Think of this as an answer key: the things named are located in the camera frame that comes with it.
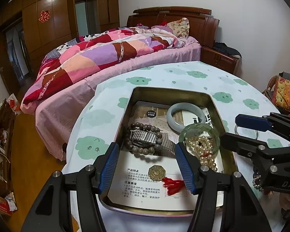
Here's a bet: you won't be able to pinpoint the pearl bracelet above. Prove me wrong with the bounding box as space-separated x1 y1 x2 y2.
187 135 219 173

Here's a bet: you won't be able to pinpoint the brown bead bracelet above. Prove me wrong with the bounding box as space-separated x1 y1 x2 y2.
124 123 163 161

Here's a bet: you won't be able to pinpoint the wooden bed with pink sheet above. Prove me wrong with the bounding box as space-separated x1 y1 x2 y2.
20 6 220 161

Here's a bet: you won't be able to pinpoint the wooden nightstand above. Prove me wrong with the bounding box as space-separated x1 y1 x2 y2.
200 46 240 75

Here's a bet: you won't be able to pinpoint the green jade bangle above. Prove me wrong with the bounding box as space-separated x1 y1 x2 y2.
179 123 220 155

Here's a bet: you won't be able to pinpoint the brass charm with red tassel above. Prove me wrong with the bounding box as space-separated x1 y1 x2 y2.
148 165 185 196

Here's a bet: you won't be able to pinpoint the person's right hand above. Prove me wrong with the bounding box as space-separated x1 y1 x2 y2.
279 192 290 211

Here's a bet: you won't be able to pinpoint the pink tin box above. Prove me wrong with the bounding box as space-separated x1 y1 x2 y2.
95 86 237 217

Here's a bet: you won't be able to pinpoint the printed paper leaflet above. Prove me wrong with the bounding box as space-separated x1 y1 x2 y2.
107 100 225 211

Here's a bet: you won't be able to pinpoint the pale jade bangle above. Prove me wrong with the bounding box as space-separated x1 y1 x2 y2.
166 103 205 134

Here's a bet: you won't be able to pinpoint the floral pillow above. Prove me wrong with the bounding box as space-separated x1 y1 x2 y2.
166 18 190 39

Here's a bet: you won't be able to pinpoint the patchwork quilt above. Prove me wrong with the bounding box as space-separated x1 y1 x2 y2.
22 25 200 108

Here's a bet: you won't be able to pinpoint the cluttered low cabinet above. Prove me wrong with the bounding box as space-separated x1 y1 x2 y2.
0 99 17 199

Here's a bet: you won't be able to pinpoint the wicker chair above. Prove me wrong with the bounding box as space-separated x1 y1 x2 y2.
262 76 290 116

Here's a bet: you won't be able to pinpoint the red paper decoration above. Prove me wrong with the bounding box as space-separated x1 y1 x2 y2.
38 10 50 23

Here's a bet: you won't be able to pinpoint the clear thin bangle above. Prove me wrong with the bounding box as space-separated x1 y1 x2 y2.
234 123 259 139

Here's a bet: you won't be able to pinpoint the dark clothes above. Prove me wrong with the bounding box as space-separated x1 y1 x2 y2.
213 42 242 58

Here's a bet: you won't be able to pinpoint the colourful patterned cushion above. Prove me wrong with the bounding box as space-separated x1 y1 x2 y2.
272 77 290 112

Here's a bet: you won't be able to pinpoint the red and white paper bag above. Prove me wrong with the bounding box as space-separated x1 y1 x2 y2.
7 94 21 113

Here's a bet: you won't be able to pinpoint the wooden wardrobe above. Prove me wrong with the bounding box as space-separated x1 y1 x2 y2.
0 0 119 87

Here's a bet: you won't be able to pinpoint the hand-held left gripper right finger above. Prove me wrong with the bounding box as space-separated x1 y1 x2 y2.
175 142 272 232

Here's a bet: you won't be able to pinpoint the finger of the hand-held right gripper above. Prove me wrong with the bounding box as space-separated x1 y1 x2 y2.
220 132 290 167
235 112 290 145

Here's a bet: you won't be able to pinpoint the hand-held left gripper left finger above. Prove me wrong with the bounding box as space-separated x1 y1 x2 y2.
20 142 120 232

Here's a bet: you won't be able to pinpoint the silver bead bracelet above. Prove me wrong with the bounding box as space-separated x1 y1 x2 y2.
252 171 265 189

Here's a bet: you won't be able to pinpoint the orange cardboard box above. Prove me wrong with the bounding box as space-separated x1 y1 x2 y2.
0 190 14 217

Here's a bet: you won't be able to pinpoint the metal stretch watch band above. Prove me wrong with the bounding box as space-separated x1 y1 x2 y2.
130 129 177 155

